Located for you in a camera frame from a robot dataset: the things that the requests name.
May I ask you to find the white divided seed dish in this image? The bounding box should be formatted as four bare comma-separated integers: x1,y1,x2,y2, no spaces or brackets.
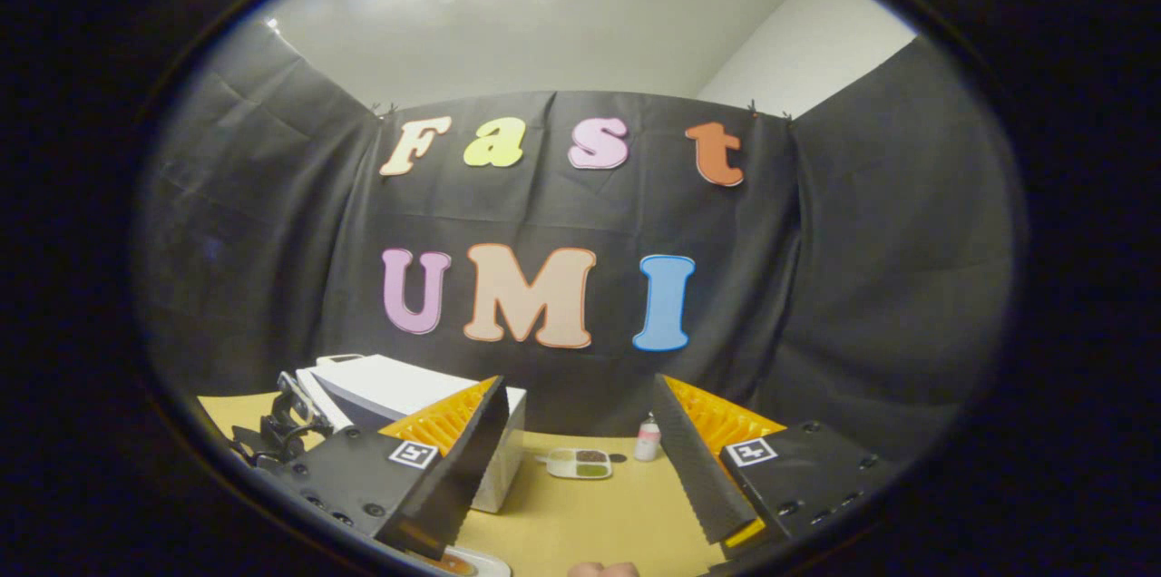
537,447,614,480

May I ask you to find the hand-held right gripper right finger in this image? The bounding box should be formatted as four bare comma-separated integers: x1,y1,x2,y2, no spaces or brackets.
651,375,910,562

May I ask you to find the white plate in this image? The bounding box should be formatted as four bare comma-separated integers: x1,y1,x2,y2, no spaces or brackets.
408,545,512,577

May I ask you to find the white microwave oven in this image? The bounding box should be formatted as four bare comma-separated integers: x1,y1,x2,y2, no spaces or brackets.
295,354,528,515

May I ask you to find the small pink label bottle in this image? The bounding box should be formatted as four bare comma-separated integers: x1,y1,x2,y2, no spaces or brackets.
634,413,662,463

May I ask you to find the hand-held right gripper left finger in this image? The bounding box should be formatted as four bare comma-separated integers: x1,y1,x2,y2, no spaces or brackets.
272,375,509,562

